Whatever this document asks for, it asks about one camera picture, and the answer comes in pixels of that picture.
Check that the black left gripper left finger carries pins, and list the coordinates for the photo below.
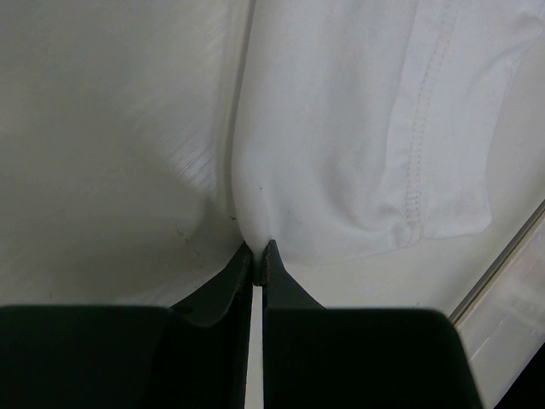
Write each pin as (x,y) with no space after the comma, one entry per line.
(193,354)

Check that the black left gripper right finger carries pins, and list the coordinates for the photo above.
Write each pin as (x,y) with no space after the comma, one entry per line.
(317,357)

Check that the white skirt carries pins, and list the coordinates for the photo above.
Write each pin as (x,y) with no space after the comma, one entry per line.
(365,126)

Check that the aluminium table edge rail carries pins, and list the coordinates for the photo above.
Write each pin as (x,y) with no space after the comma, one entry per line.
(493,270)

